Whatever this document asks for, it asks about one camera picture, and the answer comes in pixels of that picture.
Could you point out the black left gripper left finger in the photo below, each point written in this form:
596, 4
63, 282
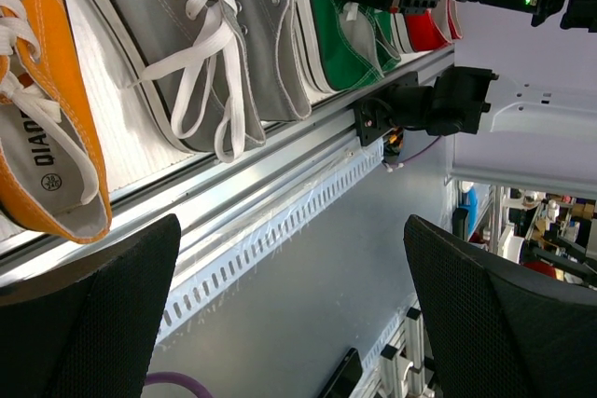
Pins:
88, 328

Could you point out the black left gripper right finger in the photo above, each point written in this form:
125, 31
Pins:
498, 329

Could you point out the orange sneaker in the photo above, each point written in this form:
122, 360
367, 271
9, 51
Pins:
53, 177

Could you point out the green sneaker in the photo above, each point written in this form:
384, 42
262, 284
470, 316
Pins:
338, 45
388, 55

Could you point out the grey sneaker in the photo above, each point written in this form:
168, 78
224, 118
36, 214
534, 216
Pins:
273, 59
189, 63

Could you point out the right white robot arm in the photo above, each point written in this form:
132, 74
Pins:
469, 100

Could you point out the right red sneaker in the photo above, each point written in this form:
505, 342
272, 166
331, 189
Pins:
453, 20

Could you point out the red sneaker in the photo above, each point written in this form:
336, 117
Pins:
418, 33
453, 20

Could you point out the left red sneaker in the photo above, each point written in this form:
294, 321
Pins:
418, 33

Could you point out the white slotted cable duct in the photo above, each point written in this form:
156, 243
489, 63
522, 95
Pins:
251, 237

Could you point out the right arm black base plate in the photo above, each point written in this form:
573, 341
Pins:
376, 113

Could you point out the aluminium mounting rail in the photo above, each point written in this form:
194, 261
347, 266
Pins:
206, 194

